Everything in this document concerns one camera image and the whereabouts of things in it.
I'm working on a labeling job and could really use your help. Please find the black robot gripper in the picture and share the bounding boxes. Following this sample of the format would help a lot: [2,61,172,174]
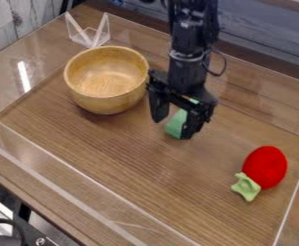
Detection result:
[148,55,216,139]

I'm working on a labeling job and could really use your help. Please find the green rectangular block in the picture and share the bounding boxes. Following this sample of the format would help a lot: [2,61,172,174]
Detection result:
[164,108,185,139]

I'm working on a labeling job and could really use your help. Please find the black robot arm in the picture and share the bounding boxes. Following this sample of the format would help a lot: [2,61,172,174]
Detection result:
[146,0,219,139]

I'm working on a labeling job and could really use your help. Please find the brown wooden bowl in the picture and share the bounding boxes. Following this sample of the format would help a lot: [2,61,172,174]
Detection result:
[62,45,149,114]

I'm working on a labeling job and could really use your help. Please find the red plush ball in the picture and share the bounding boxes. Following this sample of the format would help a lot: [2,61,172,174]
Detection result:
[241,146,287,189]

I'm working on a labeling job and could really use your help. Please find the small green plastic toy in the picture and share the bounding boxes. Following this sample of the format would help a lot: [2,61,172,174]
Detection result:
[231,172,260,202]

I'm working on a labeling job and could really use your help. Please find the black metal table frame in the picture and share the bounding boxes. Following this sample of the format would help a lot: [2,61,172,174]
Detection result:
[12,198,72,246]

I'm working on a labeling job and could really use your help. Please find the black cable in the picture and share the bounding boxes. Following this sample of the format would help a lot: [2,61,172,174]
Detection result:
[0,217,28,246]

